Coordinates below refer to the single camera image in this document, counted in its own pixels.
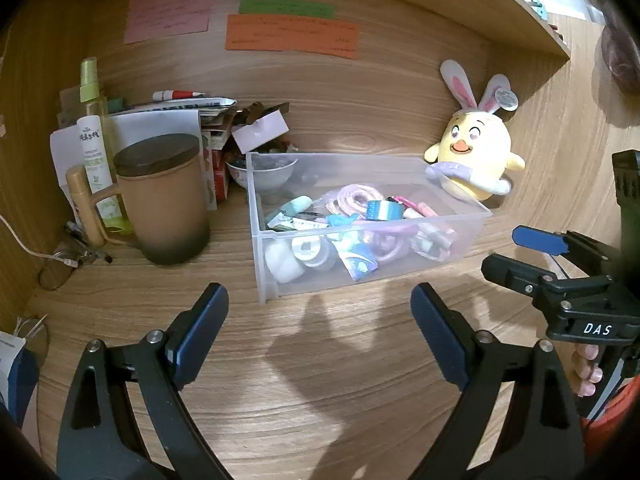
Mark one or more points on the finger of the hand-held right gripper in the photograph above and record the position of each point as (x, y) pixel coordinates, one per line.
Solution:
(537, 239)
(520, 270)

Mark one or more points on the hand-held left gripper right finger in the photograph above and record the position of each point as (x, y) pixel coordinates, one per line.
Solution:
(437, 332)

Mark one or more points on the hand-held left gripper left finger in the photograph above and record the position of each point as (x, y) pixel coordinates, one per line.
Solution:
(202, 330)

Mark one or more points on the shiny blue packet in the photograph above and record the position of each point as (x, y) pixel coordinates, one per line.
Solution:
(357, 260)

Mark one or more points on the pink tube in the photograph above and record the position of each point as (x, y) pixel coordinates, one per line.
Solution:
(420, 210)

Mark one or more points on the clear plastic bin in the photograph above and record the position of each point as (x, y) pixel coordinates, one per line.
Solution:
(320, 287)

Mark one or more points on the blue tape roll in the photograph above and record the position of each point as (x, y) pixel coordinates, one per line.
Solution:
(385, 210)

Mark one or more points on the person's right hand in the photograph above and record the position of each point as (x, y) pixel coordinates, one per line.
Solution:
(586, 370)

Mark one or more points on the red cloth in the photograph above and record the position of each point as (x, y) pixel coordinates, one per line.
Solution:
(615, 425)

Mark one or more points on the yellow chick plush toy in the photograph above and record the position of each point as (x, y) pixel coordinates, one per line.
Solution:
(475, 150)

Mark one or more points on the brown mug with lid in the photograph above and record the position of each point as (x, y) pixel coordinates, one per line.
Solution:
(170, 200)

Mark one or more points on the black pens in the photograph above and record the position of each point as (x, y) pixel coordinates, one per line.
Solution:
(90, 245)

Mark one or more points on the white green tube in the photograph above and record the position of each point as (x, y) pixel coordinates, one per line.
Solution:
(296, 205)

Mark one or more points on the eyeglasses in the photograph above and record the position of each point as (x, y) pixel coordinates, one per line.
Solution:
(57, 270)

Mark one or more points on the red box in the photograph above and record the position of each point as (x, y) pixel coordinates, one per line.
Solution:
(216, 170)

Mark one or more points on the white ceramic bowl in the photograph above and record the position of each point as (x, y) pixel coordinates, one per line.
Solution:
(265, 177)

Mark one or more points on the white and blue box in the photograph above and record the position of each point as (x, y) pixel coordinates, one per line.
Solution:
(20, 385)

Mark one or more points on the white cosmetic bottle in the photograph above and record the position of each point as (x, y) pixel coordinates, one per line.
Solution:
(92, 160)

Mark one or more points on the dark brown round object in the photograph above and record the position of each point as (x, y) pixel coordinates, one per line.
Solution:
(622, 55)

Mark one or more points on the small pink box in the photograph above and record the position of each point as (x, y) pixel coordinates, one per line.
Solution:
(260, 132)

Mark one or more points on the white paper sheets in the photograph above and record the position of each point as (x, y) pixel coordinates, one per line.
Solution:
(150, 125)

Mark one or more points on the stack of printed papers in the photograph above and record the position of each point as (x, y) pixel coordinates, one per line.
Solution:
(175, 107)

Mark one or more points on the wooden shelf board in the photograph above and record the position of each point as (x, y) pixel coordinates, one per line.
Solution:
(520, 10)

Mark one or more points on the red and white marker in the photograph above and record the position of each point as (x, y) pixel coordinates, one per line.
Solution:
(175, 94)

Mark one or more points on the green spray bottle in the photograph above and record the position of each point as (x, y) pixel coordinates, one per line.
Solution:
(89, 90)

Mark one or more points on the orange paper note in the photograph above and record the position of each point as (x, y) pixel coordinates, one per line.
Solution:
(290, 35)

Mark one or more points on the pink paper note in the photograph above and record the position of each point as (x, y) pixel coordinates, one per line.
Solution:
(165, 20)

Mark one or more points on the green paper note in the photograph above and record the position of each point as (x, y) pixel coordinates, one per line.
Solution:
(285, 7)

